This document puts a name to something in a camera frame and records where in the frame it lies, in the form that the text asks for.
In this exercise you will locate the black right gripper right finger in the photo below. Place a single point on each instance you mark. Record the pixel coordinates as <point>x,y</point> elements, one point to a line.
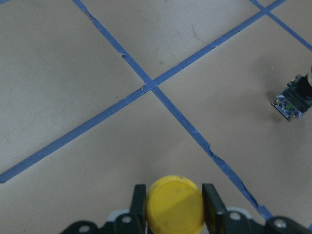
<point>214,209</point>

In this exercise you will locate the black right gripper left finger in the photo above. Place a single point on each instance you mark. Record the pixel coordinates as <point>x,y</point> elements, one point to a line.
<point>137,206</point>

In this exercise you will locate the yellow push button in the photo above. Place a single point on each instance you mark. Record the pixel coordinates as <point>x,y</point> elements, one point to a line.
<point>174,205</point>

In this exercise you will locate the green push button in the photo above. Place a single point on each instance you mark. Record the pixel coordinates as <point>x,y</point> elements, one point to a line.
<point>296,99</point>

